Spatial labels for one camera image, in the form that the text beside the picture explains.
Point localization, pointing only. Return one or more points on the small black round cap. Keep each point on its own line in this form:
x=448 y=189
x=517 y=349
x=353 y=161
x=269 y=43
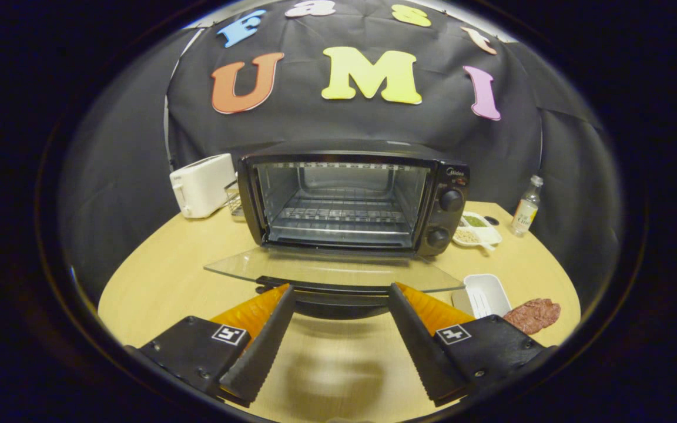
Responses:
x=491 y=220

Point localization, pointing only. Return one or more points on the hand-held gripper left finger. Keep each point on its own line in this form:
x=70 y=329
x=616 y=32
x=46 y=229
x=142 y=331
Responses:
x=267 y=341

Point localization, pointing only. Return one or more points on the black toaster oven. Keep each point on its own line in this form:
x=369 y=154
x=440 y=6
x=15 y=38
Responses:
x=441 y=176

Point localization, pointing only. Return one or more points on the black backdrop cloth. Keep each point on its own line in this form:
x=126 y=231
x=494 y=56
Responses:
x=315 y=123

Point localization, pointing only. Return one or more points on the white toaster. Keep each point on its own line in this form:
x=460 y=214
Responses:
x=203 y=185

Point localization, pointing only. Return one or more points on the white rectangular tray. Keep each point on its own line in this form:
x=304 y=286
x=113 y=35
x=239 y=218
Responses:
x=482 y=294

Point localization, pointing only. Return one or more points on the white divided dish with grains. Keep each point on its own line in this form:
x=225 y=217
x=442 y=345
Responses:
x=482 y=235

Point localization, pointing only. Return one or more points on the brown meat piece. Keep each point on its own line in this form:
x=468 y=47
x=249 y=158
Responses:
x=532 y=314

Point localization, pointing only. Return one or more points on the clear plastic bottle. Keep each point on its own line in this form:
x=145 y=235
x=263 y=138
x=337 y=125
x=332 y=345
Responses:
x=525 y=214

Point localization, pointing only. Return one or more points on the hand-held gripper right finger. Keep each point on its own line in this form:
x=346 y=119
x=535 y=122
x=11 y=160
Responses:
x=416 y=341

